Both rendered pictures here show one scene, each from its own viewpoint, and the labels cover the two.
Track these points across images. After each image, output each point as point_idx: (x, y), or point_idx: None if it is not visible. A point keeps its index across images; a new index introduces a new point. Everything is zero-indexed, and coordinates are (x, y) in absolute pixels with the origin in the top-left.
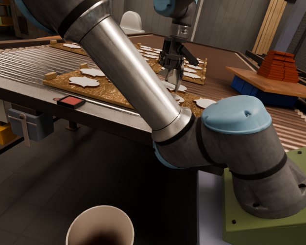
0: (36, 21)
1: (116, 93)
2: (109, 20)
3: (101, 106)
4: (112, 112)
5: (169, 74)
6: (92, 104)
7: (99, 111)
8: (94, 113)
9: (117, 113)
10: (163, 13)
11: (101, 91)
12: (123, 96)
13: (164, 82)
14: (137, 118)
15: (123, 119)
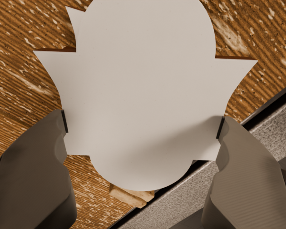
0: None
1: (84, 198)
2: None
3: (140, 215)
4: (167, 205)
5: (59, 157)
6: (131, 224)
7: (160, 220)
8: (168, 225)
9: (170, 199)
10: None
11: (80, 220)
12: (105, 190)
13: (94, 141)
14: (205, 175)
15: (202, 196)
